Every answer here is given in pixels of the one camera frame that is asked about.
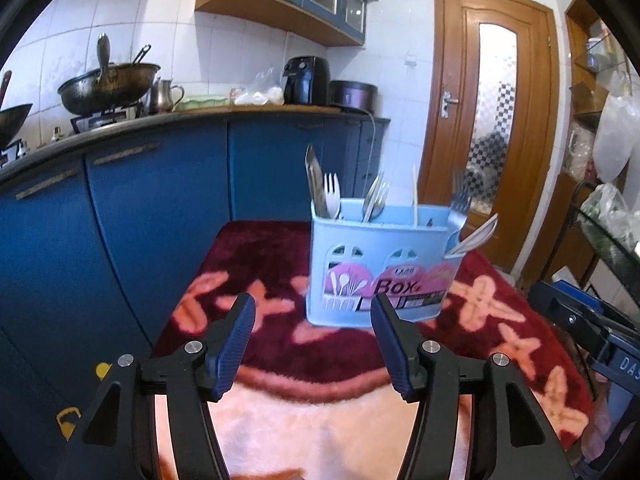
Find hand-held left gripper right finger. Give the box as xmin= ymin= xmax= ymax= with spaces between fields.
xmin=370 ymin=293 xmax=576 ymax=480

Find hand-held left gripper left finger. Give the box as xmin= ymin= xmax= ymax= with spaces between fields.
xmin=55 ymin=292 xmax=257 ymax=480

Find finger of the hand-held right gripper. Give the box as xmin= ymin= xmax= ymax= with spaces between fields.
xmin=527 ymin=280 xmax=640 ymax=347

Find light blue plastic utensil box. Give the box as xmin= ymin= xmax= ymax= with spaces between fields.
xmin=306 ymin=199 xmax=466 ymax=328

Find beige plastic spoon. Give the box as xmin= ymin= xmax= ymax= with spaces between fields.
xmin=445 ymin=213 xmax=500 ymax=257

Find large steel fork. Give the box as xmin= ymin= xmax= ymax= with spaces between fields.
xmin=448 ymin=169 xmax=474 ymax=241

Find beige plastic fork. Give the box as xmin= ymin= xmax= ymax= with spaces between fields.
xmin=323 ymin=173 xmax=342 ymax=220

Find steel table knife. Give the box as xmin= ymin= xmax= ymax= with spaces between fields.
xmin=304 ymin=145 xmax=329 ymax=219

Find dark red floral blanket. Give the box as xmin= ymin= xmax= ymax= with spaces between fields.
xmin=150 ymin=220 xmax=597 ymax=480

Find blue kitchen counter cabinets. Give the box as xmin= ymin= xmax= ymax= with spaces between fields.
xmin=0 ymin=109 xmax=392 ymax=413

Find white plastic bags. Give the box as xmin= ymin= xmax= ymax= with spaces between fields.
xmin=591 ymin=71 xmax=640 ymax=183

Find wooden door with glass pane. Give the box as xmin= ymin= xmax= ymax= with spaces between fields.
xmin=419 ymin=0 xmax=562 ymax=272

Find green dish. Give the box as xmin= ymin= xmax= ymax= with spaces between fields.
xmin=177 ymin=94 xmax=229 ymax=111

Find clear plastic bag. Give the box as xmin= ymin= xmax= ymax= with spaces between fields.
xmin=234 ymin=66 xmax=286 ymax=106

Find gas stove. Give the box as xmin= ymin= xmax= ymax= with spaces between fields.
xmin=69 ymin=104 xmax=147 ymax=135

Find dark rice cooker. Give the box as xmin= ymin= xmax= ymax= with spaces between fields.
xmin=328 ymin=80 xmax=379 ymax=113

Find steel kettle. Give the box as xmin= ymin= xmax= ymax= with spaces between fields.
xmin=146 ymin=77 xmax=185 ymax=114

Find black air fryer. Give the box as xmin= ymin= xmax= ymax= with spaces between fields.
xmin=281 ymin=56 xmax=331 ymax=107

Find large black wok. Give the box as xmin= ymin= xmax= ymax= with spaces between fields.
xmin=57 ymin=33 xmax=162 ymax=116

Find small black wok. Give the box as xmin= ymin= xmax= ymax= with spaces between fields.
xmin=0 ymin=71 xmax=34 ymax=150

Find black wire rack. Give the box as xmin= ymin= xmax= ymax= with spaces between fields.
xmin=541 ymin=179 xmax=640 ymax=313

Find white power cord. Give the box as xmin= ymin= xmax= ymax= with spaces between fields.
xmin=366 ymin=109 xmax=377 ymax=188

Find wooden wall shelf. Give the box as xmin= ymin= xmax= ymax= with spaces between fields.
xmin=564 ymin=0 xmax=637 ymax=128

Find blue wall cabinet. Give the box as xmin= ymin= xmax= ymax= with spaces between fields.
xmin=194 ymin=0 xmax=379 ymax=47

